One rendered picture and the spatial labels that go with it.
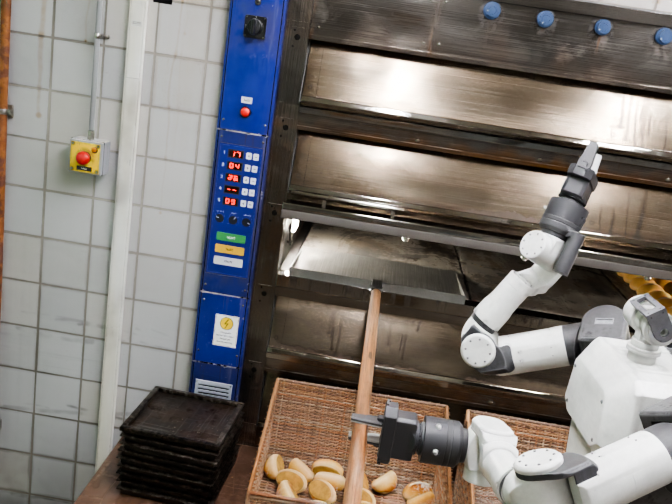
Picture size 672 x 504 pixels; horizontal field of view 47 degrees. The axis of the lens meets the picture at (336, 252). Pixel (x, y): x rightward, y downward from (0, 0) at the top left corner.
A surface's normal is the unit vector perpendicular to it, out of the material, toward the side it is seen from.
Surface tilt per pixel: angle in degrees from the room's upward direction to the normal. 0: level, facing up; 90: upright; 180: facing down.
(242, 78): 90
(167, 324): 90
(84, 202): 90
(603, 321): 34
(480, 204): 70
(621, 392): 62
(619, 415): 85
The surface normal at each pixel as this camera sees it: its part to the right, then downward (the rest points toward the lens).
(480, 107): -0.02, -0.09
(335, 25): -0.07, 0.25
